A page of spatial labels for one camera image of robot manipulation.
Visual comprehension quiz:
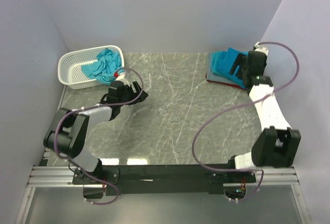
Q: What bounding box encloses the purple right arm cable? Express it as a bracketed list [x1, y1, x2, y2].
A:
[192, 41, 300, 202]

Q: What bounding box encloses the teal blue t-shirt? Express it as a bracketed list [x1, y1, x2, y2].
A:
[218, 47, 248, 88]

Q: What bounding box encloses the light turquoise crumpled t-shirt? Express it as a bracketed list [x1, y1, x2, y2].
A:
[81, 49, 123, 85]

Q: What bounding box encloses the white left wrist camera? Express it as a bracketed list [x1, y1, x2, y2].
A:
[113, 72, 130, 85]

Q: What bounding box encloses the white perforated plastic basket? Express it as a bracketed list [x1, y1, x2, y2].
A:
[58, 45, 125, 90]

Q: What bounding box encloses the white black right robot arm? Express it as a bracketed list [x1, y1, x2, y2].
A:
[226, 47, 301, 182]

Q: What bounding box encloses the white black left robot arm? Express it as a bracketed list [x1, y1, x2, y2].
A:
[43, 80, 149, 184]

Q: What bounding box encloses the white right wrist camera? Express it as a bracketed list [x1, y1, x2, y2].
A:
[254, 42, 269, 56]

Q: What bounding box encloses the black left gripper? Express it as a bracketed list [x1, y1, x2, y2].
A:
[118, 81, 148, 106]

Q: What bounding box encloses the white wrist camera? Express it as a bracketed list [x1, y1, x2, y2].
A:
[113, 72, 130, 85]
[254, 42, 269, 56]

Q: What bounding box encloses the folded teal t-shirt top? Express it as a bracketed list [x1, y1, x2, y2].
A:
[210, 51, 227, 76]

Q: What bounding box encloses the folded red t-shirt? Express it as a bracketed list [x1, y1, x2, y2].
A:
[205, 72, 244, 90]

